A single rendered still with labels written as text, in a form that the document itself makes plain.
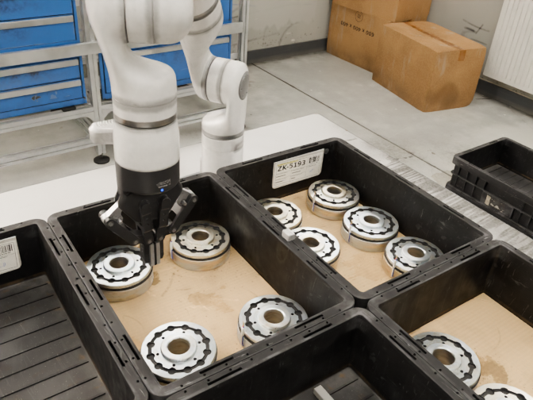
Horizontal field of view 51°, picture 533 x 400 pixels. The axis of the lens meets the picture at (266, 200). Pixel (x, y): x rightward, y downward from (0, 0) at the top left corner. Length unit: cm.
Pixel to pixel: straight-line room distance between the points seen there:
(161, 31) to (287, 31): 387
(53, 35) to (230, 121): 161
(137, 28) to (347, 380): 53
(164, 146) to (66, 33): 208
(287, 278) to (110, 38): 46
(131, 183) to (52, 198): 76
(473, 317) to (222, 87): 63
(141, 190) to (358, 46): 384
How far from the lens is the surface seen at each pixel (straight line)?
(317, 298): 83
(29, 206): 139
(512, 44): 403
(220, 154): 122
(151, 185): 66
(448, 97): 389
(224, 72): 115
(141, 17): 58
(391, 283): 82
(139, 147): 63
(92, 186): 144
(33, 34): 266
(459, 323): 95
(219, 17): 103
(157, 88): 61
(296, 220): 103
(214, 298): 90
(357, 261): 101
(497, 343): 94
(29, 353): 87
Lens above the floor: 145
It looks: 33 degrees down
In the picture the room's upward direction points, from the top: 5 degrees clockwise
